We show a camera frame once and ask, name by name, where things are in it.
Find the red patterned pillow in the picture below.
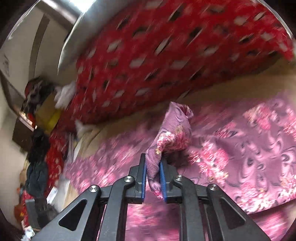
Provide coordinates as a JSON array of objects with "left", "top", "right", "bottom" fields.
[{"left": 46, "top": 0, "right": 296, "bottom": 195}]

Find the dark clothes pile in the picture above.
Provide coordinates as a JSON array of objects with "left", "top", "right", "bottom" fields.
[{"left": 25, "top": 129, "right": 58, "bottom": 230}]

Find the purple pink floral cloth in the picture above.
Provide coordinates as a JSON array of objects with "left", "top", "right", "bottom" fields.
[{"left": 64, "top": 95, "right": 295, "bottom": 240}]

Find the white crumpled plastic bag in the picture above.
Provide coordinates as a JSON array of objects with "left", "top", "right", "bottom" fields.
[{"left": 54, "top": 81, "right": 76, "bottom": 109}]

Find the yellow box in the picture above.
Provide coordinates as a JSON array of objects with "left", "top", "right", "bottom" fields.
[{"left": 35, "top": 93, "right": 62, "bottom": 136}]

